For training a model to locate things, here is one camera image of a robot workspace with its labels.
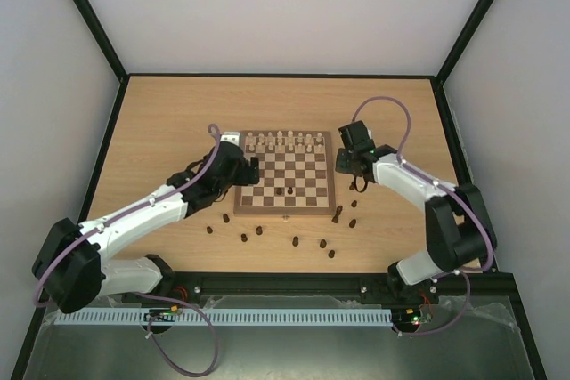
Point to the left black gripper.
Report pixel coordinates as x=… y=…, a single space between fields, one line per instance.
x=244 y=177

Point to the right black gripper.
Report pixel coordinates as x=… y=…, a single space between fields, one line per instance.
x=344 y=162

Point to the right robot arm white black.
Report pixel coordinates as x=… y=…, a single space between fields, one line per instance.
x=457 y=224

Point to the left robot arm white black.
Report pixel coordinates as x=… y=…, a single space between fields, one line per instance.
x=77 y=262

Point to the wooden chess board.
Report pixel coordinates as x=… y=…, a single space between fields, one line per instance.
x=310 y=175

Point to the white chess piece row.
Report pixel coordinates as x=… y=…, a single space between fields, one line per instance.
x=285 y=141

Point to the tall dark piece by board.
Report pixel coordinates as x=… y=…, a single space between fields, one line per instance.
x=338 y=212

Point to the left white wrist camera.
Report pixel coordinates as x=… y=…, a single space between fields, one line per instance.
x=231 y=137

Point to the black aluminium frame rail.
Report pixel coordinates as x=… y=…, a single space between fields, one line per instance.
x=197 y=287

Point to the grey slotted cable duct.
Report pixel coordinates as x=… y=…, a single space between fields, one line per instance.
x=229 y=317

